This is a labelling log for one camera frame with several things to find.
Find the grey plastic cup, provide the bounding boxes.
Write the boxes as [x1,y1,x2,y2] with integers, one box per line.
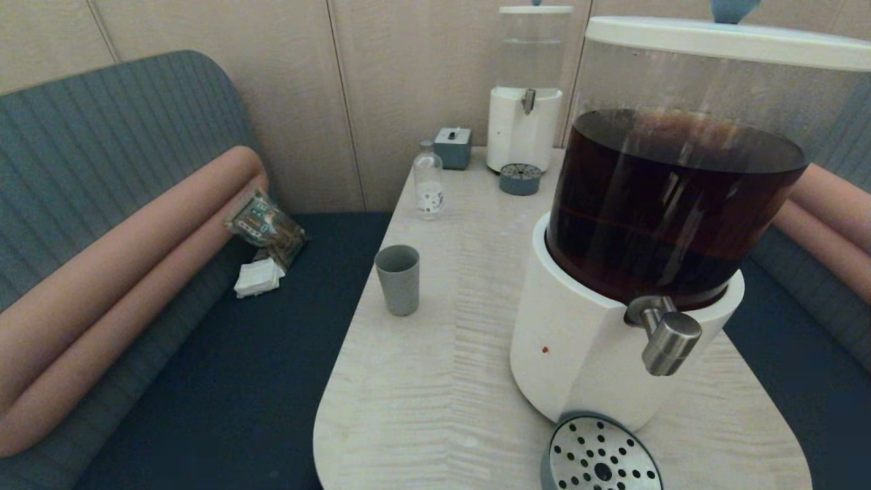
[375,244,421,318]

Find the large dark tea dispenser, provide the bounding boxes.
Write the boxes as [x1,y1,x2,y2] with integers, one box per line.
[509,34,871,431]

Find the large steel dispenser tap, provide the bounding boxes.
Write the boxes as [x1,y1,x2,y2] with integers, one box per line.
[625,295,704,377]

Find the clear plastic bottle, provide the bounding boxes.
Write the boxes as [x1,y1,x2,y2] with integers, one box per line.
[413,141,445,221]

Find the grey-blue square box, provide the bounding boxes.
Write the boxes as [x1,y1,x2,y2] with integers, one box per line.
[433,127,473,170]

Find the small perforated drip tray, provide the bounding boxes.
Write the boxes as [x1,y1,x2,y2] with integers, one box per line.
[499,163,543,197]

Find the small clear water dispenser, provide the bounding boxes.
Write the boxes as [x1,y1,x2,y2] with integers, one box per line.
[486,12,574,174]

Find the clear snack packet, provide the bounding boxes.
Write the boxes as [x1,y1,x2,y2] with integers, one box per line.
[223,189,310,270]

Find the white folded napkins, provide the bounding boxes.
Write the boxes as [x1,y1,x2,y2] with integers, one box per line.
[233,257,286,299]

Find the dark blue seat cushion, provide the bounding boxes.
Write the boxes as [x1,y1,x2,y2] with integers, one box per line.
[721,255,871,490]
[71,212,395,490]

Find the small white dispenser lid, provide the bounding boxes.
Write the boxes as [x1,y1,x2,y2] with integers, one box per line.
[499,0,574,15]

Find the large perforated steel drip tray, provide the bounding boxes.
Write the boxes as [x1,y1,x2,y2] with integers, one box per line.
[541,412,664,490]

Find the pink bolster cushion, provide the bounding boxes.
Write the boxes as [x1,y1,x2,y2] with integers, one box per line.
[786,162,871,256]
[0,145,267,412]
[772,199,871,304]
[0,174,269,458]

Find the large white dispenser lid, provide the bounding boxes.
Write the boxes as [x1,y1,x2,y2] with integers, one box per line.
[587,0,871,72]

